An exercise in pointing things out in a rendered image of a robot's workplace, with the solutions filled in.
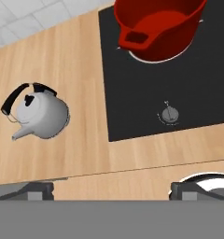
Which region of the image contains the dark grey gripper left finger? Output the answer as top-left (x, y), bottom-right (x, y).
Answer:
top-left (0, 181), bottom-right (55, 202)

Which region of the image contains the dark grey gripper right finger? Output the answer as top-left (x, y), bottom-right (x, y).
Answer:
top-left (169, 181), bottom-right (224, 202)

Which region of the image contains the white round object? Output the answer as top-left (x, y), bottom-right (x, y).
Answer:
top-left (168, 172), bottom-right (224, 200)

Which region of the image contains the grey hob knob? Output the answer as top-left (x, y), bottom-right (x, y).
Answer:
top-left (161, 106), bottom-right (179, 123)

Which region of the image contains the black hob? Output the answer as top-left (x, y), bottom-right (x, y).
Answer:
top-left (98, 0), bottom-right (224, 143)

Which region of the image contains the red pot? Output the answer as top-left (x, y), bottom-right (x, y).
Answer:
top-left (113, 0), bottom-right (208, 63)

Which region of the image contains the grey kettle with black handle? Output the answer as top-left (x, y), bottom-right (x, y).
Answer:
top-left (0, 82), bottom-right (70, 142)

